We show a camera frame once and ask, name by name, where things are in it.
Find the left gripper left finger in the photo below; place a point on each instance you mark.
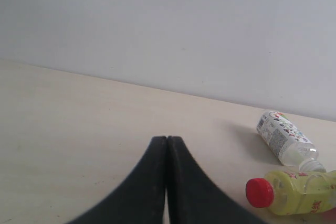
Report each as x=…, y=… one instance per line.
x=140, y=198

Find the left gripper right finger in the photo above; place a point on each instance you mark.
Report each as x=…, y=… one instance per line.
x=191, y=194

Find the yellow juice bottle red cap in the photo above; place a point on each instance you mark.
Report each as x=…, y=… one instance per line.
x=291, y=193

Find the white bottle cartoon label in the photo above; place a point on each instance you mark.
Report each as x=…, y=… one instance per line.
x=288, y=143

